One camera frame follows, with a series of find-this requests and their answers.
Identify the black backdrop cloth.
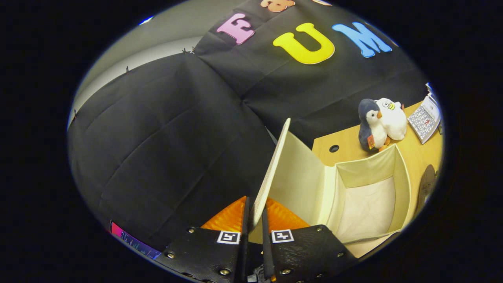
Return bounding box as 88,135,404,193
67,0,431,252

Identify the beige fabric storage box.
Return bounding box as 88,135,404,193
248,118,412,259

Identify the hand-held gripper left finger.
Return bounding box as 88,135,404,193
155,196,250,283

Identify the grey patterned cover book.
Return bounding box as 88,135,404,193
408,96,441,144

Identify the grey white penguin plush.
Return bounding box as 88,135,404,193
358,98,390,152

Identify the white duck plush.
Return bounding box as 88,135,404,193
375,97,408,141

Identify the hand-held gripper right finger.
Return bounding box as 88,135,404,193
261,197,359,283

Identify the brown fuzzy slipper shoe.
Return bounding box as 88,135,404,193
417,164,437,213

